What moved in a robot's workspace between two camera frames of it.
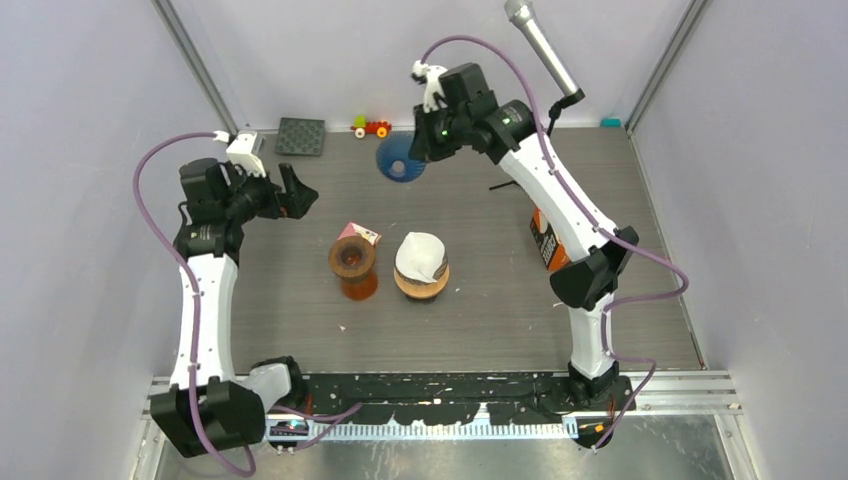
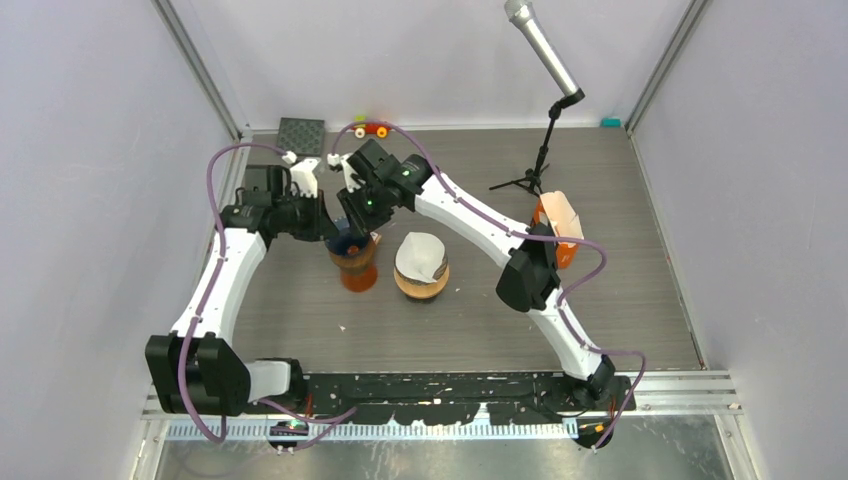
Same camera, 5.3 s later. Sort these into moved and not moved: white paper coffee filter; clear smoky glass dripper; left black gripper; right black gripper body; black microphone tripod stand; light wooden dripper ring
Moved: left black gripper; right black gripper body
Not moved: clear smoky glass dripper; white paper coffee filter; black microphone tripod stand; light wooden dripper ring
